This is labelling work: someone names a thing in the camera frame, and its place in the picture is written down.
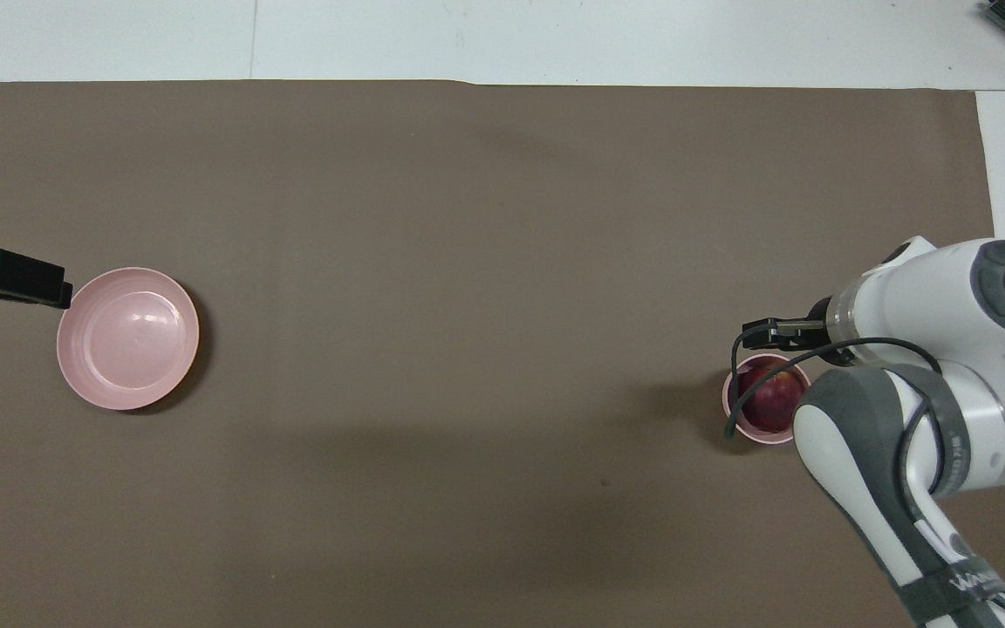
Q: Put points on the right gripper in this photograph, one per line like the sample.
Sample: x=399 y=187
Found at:
x=819 y=316

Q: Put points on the red apple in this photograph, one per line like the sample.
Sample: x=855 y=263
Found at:
x=771 y=403

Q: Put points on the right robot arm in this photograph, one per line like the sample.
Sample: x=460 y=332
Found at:
x=930 y=296

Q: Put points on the small pink bowl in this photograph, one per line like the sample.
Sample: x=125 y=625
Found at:
x=734 y=410

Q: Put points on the large pink bowl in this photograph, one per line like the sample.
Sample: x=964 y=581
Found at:
x=127 y=338

